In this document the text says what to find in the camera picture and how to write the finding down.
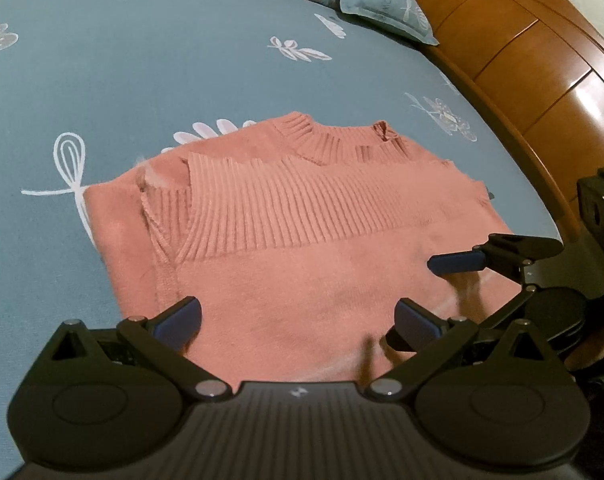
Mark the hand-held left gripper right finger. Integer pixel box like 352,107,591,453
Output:
365,297,562,403

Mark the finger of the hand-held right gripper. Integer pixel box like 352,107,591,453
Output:
427,234,565,288
384,284,540,352

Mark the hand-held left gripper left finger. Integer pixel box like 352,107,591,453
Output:
37,294,233,403

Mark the pink knit sweater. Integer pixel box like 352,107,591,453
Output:
84,110,527,386

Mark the wooden bed headboard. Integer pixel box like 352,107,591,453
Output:
392,0,604,241

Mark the blue printed pillow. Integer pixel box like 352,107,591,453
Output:
329,0,440,46

